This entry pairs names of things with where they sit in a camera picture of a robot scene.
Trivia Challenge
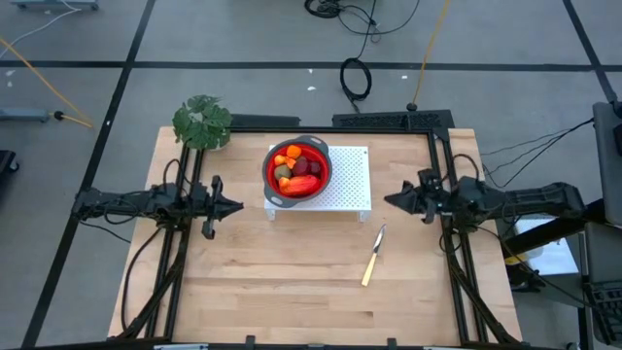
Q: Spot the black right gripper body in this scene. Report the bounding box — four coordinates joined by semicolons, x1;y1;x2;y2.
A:
417;168;461;226

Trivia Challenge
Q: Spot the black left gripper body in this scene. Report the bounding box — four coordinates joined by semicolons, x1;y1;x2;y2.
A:
193;174;226;240

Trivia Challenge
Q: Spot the red collapsible bowl grey rim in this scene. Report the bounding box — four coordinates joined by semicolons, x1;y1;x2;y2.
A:
261;134;334;209

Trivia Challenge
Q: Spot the red yellow toy mango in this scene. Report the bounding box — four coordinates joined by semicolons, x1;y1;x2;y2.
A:
281;174;322;197

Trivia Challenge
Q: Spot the white perforated metal shelf riser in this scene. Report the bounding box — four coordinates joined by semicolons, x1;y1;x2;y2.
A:
263;145;373;224

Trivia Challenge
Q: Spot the green potted plant white pot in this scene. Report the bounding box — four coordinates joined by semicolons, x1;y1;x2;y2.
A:
171;94;233;151

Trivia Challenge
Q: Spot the black desk beam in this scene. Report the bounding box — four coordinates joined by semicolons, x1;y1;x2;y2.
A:
504;197;608;257

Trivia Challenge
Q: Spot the white box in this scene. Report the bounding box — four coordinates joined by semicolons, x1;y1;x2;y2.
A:
513;218;580;277

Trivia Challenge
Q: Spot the grey desk panel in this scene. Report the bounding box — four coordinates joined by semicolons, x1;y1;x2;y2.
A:
582;221;622;286

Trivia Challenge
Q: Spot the grey cabinet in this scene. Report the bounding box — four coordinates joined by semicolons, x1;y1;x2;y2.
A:
592;100;622;228

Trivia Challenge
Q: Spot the black floor object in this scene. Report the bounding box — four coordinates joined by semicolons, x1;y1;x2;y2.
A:
0;149;20;177

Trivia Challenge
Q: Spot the knife with cream handle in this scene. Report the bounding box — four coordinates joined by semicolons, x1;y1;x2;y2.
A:
360;225;388;288

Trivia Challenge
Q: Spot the black perforated mount plate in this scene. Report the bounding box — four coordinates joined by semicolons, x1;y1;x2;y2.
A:
331;109;456;133

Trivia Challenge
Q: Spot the black flat mount plate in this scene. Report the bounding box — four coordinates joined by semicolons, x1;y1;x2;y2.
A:
229;114;301;128

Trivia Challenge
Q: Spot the coiled black floor cable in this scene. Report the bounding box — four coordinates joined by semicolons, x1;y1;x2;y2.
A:
338;56;374;114

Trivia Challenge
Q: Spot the thin black cable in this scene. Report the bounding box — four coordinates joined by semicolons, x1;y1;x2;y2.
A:
480;118;597;189

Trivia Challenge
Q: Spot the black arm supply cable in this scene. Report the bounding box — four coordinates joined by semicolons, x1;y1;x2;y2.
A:
120;226;164;336

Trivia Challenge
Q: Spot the yellow cable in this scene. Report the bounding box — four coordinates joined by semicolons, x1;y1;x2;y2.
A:
411;0;452;106
0;36;94;130

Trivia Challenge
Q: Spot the black wire basket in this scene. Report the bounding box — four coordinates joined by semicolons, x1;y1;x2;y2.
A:
582;279;622;347

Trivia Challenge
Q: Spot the tangled black floor cable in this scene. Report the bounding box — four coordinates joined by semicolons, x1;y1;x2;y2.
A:
304;0;422;58

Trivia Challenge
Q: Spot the white floor cable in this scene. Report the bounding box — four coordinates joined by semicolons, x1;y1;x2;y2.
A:
0;0;84;48

